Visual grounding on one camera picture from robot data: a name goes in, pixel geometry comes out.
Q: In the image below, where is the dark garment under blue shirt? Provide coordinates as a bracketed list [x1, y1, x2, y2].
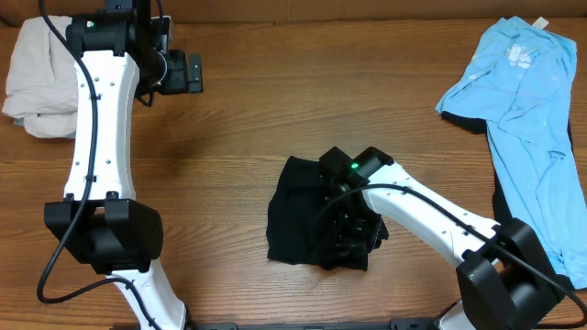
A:
[440, 112, 586, 291]

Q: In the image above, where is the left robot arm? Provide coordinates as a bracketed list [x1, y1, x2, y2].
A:
[44, 0, 203, 329]

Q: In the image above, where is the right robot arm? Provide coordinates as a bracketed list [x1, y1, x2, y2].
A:
[316, 147, 564, 329]

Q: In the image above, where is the white folded garment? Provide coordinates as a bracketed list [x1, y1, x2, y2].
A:
[2, 17, 78, 138]

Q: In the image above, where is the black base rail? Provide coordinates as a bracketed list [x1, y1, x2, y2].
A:
[194, 317, 437, 330]

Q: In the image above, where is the light blue t-shirt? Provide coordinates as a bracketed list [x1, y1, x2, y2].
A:
[436, 16, 586, 290]

